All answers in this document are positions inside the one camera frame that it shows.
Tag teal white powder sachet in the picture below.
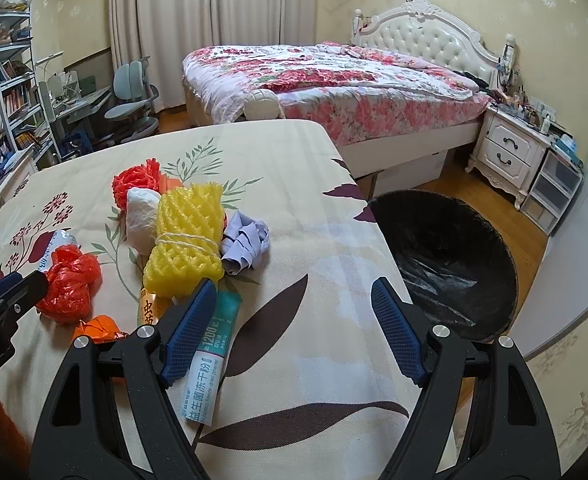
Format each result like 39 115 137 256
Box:
181 290 242 426

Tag orange plastic wrapper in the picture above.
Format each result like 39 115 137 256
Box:
71 315 128 344

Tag red plastic bag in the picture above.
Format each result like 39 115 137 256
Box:
36 245 102 325

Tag yellow foam fruit net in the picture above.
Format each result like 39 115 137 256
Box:
143 182 225 298

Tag silver foil sachet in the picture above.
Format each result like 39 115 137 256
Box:
38 230 79 272

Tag lilac paper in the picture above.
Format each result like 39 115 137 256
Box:
220 210 270 275

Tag white paper ball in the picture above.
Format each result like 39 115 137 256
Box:
126 188 160 257

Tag red foam fruit net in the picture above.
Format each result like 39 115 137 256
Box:
111 158 160 211

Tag black round trash bin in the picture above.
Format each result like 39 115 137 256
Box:
369 190 518 341

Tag cream floral table cloth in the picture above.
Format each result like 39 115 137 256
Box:
0 120 419 479

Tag white cardboard box under bed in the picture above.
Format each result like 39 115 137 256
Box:
373 151 448 197

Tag white bookshelf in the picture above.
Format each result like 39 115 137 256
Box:
0 0 59 166

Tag study desk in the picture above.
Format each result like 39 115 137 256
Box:
38 81 111 162

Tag white nightstand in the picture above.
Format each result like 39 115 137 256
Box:
465 106 552 210

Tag clear plastic drawer unit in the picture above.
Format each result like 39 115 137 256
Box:
521 146 584 236

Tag pink floral quilt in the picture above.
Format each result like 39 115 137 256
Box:
182 42 490 146

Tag white bed with headboard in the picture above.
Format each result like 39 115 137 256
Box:
182 0 499 177

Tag grey blue desk chair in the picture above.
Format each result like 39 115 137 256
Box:
104 56 159 144

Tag beige curtains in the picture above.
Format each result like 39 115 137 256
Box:
108 0 317 110

